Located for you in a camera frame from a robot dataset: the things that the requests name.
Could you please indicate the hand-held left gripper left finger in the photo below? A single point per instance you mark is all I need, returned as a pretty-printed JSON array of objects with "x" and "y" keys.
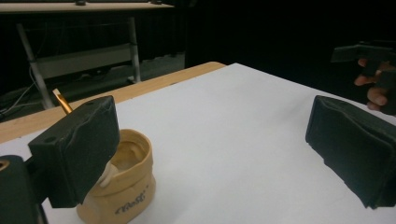
[{"x": 77, "y": 152}]

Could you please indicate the black pencil with gold end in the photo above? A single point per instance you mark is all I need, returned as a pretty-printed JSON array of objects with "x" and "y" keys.
[{"x": 63, "y": 102}]

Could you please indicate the white metal frame desk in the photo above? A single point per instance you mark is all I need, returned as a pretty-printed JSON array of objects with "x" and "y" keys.
[{"x": 84, "y": 60}]

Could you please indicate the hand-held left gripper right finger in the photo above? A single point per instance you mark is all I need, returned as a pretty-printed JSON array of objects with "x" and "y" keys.
[{"x": 355, "y": 152}]

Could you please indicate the tan pen holder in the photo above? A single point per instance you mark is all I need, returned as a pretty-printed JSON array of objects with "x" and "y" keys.
[{"x": 130, "y": 193}]

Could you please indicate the white board sheet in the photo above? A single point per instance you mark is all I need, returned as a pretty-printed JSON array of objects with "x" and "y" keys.
[{"x": 224, "y": 137}]

